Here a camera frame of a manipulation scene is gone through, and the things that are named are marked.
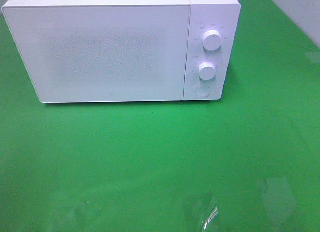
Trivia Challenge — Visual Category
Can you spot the clear tape patch far right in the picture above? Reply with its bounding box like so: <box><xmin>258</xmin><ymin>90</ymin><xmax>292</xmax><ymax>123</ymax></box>
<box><xmin>257</xmin><ymin>176</ymin><xmax>296</xmax><ymax>226</ymax></box>

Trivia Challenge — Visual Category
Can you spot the white microwave door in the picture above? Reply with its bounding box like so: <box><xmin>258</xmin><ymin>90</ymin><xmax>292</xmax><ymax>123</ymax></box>
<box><xmin>3</xmin><ymin>5</ymin><xmax>190</xmax><ymax>103</ymax></box>

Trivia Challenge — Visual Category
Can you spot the white microwave oven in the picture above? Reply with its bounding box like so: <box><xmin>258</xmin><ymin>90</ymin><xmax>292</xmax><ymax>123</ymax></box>
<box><xmin>1</xmin><ymin>0</ymin><xmax>241</xmax><ymax>101</ymax></box>

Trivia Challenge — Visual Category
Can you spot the clear tape patch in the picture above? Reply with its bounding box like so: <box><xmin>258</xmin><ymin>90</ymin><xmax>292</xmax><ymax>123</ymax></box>
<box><xmin>182</xmin><ymin>191</ymin><xmax>222</xmax><ymax>232</ymax></box>
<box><xmin>257</xmin><ymin>176</ymin><xmax>296</xmax><ymax>226</ymax></box>

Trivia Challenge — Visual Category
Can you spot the round microwave door button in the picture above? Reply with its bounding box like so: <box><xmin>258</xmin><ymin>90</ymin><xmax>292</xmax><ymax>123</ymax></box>
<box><xmin>195</xmin><ymin>85</ymin><xmax>211</xmax><ymax>98</ymax></box>

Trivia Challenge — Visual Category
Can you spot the white microwave knob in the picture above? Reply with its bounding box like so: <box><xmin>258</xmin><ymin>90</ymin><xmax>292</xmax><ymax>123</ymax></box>
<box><xmin>202</xmin><ymin>28</ymin><xmax>223</xmax><ymax>52</ymax></box>
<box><xmin>198</xmin><ymin>62</ymin><xmax>217</xmax><ymax>81</ymax></box>

